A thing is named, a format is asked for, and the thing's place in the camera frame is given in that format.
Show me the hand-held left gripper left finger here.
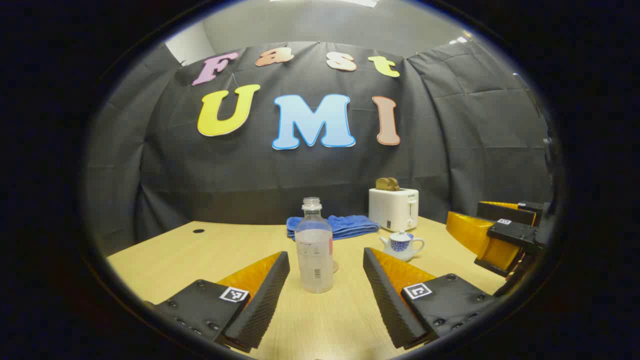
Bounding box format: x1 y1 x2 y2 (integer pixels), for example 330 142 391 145
144 251 291 353

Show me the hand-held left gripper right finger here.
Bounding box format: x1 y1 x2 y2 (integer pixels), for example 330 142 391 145
362 247 497 350

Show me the white blue patterned teacup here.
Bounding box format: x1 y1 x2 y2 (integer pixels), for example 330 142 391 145
380 230 426 262

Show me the clear plastic water bottle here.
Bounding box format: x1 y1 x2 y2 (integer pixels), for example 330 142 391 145
294 197 335 294

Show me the folded blue towel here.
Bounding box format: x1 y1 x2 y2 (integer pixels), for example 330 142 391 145
286 215 380 241

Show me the white toaster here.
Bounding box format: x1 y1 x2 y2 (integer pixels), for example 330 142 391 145
368 187 420 232

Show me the black backdrop cloth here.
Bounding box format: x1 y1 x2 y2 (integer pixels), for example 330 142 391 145
85 41 556 242

